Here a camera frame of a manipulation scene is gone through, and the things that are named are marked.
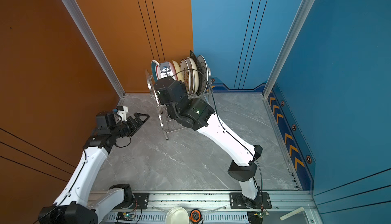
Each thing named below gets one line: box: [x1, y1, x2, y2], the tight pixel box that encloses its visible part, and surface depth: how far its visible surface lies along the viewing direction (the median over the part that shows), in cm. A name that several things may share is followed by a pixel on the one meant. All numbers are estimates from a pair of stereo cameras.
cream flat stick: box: [279, 206, 305, 221], surface depth 71 cm
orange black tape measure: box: [189, 208, 204, 224], surface depth 68 cm
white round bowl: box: [165, 206, 190, 224], surface depth 70 cm
